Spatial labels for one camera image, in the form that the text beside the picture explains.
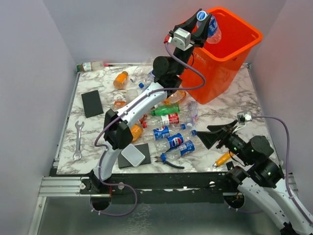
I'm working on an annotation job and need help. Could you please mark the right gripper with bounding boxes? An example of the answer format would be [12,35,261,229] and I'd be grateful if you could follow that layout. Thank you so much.
[196,118,253,164]

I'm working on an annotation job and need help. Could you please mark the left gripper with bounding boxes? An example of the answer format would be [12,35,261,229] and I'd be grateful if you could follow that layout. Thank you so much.
[172,9,211,76]

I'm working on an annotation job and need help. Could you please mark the large crushed orange bottle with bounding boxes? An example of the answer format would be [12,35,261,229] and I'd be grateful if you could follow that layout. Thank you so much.
[163,90,186,105]

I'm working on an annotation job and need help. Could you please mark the brown coffee bottle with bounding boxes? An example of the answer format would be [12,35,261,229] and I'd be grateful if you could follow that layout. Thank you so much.
[76,61,105,72]

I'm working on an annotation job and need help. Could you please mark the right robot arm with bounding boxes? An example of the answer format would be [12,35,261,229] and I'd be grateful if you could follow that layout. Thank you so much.
[197,117,313,235]

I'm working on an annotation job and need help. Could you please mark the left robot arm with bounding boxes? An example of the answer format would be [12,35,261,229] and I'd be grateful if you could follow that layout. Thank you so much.
[89,9,212,193]

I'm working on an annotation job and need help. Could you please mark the orange plastic bin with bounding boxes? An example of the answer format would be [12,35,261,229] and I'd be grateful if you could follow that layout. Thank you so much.
[180,7,263,104]

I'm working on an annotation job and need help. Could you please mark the clear crushed bottle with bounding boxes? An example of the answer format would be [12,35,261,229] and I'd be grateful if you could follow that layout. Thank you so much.
[186,101,198,129]

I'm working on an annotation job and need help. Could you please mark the red label bottle centre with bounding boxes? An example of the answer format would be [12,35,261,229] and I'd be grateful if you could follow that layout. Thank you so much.
[142,113,179,129]

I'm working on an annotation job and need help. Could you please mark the blue pepsi bottle upper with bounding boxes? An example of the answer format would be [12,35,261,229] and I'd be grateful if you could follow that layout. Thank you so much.
[142,126,170,141]

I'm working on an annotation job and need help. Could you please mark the blue pepsi bottle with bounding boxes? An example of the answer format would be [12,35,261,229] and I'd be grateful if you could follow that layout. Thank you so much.
[142,126,170,141]
[155,133,184,152]

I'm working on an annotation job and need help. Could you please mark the blue pepsi bottle middle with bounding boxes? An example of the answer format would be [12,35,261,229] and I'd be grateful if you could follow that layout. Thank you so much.
[155,133,184,152]

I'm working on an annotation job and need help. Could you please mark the green sprite bottle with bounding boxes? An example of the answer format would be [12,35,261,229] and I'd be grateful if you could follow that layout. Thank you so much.
[150,103,180,116]

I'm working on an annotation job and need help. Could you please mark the blue label bottle top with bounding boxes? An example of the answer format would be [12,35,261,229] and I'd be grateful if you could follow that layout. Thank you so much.
[143,71,154,84]

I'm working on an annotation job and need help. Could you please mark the blue label water bottle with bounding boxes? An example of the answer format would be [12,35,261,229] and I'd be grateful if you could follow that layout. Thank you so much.
[141,85,149,92]

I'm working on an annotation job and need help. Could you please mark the orange bottle lower left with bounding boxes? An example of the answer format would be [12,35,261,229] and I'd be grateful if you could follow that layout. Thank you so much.
[131,124,143,142]

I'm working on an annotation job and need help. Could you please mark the white rounded box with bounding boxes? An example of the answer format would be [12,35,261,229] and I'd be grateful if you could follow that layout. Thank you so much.
[121,144,146,168]

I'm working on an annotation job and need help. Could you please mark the small orange juice bottle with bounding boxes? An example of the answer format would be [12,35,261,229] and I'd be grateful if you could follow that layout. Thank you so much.
[113,71,128,90]

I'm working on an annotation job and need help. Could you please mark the clear plastic cup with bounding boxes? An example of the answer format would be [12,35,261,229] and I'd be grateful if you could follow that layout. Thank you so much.
[125,89,138,103]

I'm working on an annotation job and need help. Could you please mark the tall orange label bottle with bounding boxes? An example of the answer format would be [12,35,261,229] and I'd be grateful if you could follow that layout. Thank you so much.
[113,96,127,110]

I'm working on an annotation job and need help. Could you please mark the black foam pad upper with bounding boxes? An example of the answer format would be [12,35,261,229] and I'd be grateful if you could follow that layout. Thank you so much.
[81,90,104,118]

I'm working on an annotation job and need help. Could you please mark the silver wrench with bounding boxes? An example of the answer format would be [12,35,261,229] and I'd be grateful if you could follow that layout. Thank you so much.
[73,121,85,161]

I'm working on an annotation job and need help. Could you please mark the yellow handle utility knife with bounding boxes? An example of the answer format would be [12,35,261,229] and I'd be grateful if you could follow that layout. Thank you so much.
[212,152,234,168]

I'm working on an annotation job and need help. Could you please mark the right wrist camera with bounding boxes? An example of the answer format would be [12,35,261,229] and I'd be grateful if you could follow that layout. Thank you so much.
[237,111,252,126]

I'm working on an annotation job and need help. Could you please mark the blue handle pliers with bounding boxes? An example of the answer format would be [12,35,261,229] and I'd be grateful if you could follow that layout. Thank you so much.
[155,157,185,169]

